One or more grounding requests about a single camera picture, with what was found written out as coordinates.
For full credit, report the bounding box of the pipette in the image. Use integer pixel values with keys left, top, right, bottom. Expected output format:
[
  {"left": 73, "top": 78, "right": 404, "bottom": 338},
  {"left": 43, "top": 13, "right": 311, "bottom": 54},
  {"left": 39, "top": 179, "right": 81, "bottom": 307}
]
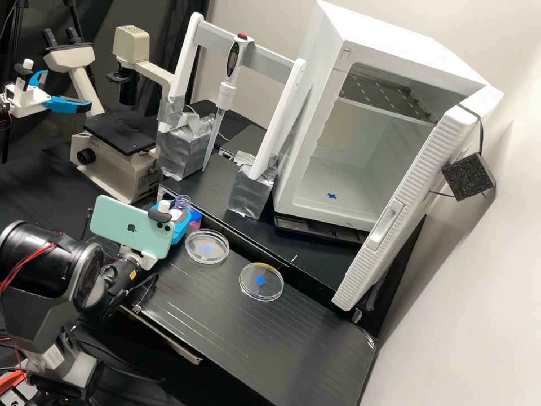
[{"left": 201, "top": 32, "right": 256, "bottom": 173}]

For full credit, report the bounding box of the left phone holder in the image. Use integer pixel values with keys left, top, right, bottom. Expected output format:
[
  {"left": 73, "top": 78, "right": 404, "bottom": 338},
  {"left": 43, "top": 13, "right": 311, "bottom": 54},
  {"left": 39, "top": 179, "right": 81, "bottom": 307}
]
[{"left": 14, "top": 58, "right": 36, "bottom": 99}]

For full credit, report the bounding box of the white pipette stand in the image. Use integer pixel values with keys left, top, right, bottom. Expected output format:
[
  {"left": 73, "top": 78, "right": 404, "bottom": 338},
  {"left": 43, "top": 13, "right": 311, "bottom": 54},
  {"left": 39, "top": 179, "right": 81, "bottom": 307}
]
[{"left": 155, "top": 11, "right": 308, "bottom": 222}]

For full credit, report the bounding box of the black platform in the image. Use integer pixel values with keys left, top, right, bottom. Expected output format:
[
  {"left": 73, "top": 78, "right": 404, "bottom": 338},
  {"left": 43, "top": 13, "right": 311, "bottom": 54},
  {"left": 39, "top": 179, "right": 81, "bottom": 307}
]
[
  {"left": 157, "top": 150, "right": 381, "bottom": 297},
  {"left": 84, "top": 219, "right": 378, "bottom": 406}
]

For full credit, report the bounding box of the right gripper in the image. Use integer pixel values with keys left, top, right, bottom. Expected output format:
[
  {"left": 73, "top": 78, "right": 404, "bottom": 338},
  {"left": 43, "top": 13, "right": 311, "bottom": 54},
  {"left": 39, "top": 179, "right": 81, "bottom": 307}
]
[{"left": 119, "top": 204, "right": 192, "bottom": 271}]

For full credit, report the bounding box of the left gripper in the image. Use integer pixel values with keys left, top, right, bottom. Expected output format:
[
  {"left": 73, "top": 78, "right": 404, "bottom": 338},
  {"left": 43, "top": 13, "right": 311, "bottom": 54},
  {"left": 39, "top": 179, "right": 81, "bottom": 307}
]
[{"left": 4, "top": 69, "right": 92, "bottom": 118}]

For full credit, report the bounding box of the right wrist camera phone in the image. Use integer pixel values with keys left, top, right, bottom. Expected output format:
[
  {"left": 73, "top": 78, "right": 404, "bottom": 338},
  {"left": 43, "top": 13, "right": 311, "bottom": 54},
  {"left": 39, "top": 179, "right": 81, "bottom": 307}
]
[{"left": 89, "top": 195, "right": 176, "bottom": 260}]

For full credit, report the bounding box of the cream microscope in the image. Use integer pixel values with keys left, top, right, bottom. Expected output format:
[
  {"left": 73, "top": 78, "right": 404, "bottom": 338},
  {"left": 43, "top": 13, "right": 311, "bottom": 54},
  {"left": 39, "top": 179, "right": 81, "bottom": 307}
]
[{"left": 42, "top": 25, "right": 180, "bottom": 205}]

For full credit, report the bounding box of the petri dish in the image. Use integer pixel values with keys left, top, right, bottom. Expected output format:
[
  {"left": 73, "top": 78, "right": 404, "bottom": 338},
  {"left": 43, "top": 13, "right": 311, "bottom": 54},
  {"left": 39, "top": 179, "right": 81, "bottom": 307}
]
[{"left": 184, "top": 228, "right": 230, "bottom": 266}]

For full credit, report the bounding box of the incubator door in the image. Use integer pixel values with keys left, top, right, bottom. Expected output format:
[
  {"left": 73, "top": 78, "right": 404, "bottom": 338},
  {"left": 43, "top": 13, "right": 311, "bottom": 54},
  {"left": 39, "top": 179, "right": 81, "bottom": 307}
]
[{"left": 331, "top": 90, "right": 498, "bottom": 312}]

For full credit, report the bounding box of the white incubator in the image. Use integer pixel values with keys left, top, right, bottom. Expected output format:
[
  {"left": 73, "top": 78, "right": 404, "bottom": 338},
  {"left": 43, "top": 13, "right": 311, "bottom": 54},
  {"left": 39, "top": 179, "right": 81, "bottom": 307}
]
[{"left": 272, "top": 0, "right": 504, "bottom": 234}]

